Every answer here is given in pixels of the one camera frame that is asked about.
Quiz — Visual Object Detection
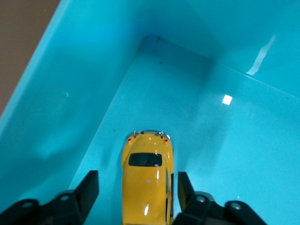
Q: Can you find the turquoise plastic bin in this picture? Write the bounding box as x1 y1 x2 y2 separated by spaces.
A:
0 0 300 225

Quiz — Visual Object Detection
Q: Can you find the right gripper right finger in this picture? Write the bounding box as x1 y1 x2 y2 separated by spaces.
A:
174 171 269 225

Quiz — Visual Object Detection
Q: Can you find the yellow beetle toy car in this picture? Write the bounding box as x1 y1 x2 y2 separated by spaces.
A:
120 129 175 225

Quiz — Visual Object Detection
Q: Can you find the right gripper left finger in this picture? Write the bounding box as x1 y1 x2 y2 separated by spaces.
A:
0 170 99 225

